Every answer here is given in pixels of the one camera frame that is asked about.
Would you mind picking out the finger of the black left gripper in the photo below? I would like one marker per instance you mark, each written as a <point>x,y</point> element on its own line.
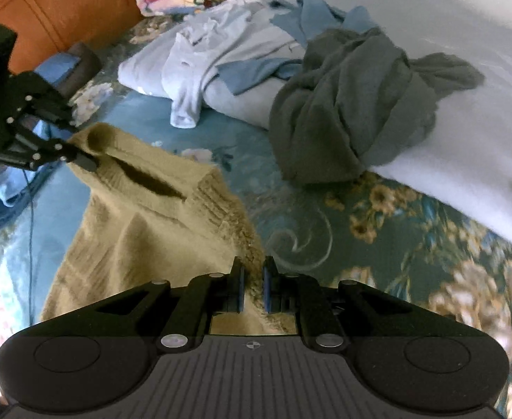
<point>56,150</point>

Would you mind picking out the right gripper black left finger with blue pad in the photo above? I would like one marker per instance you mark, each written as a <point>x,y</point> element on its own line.
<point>204,297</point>

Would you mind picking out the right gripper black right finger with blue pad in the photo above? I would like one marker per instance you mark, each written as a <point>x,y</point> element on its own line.
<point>302,297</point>

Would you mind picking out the mustard yellow knitted sweater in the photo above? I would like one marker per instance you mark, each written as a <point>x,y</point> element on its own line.
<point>153,215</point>

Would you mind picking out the blue and brown folded clothes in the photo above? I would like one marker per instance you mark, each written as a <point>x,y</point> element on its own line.
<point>69,71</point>

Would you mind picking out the blue folded garment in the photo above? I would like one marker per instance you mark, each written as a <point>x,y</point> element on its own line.
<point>18,187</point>

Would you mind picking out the green floral bed sheet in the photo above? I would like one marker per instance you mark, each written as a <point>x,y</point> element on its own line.
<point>423,296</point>

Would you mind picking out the orange leather headboard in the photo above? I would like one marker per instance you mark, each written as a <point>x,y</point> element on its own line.
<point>47,27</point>

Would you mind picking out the light blue crumpled shirt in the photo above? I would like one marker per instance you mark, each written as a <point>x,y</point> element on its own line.
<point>180,65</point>

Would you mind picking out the dark grey crumpled garment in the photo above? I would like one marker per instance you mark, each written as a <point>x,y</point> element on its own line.
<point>358,102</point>

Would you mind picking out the pale blue floral quilt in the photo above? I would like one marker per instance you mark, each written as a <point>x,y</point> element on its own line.
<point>466,161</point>

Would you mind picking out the medium blue crumpled garment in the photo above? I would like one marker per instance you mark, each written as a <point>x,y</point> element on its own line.
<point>277,47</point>

